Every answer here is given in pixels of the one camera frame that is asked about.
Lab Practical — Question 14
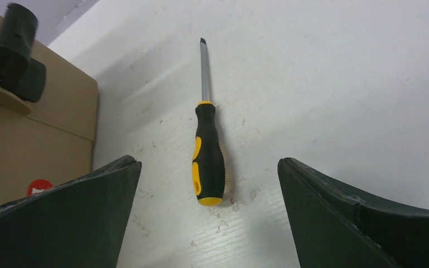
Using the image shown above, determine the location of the brown cardboard box bin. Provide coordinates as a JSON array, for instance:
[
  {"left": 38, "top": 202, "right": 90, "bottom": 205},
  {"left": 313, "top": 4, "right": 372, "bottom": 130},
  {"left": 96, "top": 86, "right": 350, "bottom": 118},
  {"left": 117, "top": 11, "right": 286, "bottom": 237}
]
[{"left": 0, "top": 3, "right": 98, "bottom": 205}]

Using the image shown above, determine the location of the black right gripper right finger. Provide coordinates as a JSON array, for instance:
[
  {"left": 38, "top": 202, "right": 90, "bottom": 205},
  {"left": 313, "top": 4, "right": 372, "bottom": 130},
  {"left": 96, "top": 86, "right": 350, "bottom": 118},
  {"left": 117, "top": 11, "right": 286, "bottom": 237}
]
[{"left": 277, "top": 157, "right": 429, "bottom": 267}]

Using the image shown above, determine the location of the black yellow flathead screwdriver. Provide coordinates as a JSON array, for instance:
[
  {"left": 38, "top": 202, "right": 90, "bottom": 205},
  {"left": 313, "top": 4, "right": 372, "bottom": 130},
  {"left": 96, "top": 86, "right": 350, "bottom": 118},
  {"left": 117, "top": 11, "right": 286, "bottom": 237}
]
[{"left": 192, "top": 38, "right": 225, "bottom": 207}]

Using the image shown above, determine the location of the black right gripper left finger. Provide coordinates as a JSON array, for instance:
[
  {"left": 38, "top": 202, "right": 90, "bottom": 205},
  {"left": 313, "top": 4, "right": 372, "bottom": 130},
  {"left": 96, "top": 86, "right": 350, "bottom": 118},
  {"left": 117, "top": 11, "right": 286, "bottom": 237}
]
[{"left": 0, "top": 155, "right": 142, "bottom": 267}]

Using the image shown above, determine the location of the round red sticker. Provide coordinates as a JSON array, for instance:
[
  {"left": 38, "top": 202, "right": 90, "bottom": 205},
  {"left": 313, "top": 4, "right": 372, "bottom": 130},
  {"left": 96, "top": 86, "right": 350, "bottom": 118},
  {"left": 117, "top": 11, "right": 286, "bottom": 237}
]
[{"left": 26, "top": 179, "right": 53, "bottom": 197}]

